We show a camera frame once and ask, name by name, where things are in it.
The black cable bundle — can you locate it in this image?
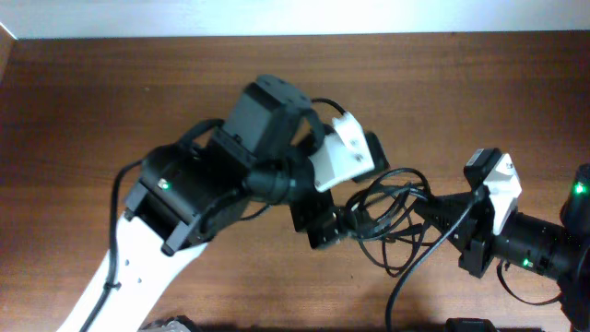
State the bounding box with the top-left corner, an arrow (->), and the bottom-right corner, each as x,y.
343,166 -> 443,278

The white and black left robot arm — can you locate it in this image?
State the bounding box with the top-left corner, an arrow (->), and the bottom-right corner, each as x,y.
62,75 -> 342,331

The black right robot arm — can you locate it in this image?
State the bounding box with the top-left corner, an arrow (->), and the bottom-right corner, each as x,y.
415,160 -> 589,331

